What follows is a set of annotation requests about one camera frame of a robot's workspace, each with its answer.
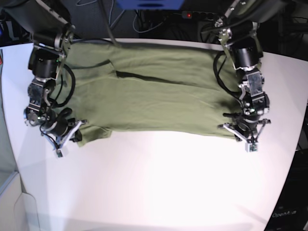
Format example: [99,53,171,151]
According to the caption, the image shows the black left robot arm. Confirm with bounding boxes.
[209,0,281,152]

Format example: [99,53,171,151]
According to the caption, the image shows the blue box overhead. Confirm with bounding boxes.
[116,0,184,10]

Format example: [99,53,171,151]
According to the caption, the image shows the black power strip red light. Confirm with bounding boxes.
[181,11,200,20]

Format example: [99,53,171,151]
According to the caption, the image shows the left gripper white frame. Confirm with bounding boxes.
[218,113,271,152]

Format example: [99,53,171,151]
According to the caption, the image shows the green T-shirt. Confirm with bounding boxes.
[66,43,240,147]

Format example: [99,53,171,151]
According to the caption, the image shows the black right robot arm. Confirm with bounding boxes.
[0,0,86,157]

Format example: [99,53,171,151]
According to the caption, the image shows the white bin at left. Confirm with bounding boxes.
[0,171,40,231]

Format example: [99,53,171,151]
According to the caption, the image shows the black OpenArm labelled box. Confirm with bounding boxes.
[265,145,308,231]

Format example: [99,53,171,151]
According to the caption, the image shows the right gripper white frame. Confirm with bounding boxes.
[39,116,87,158]

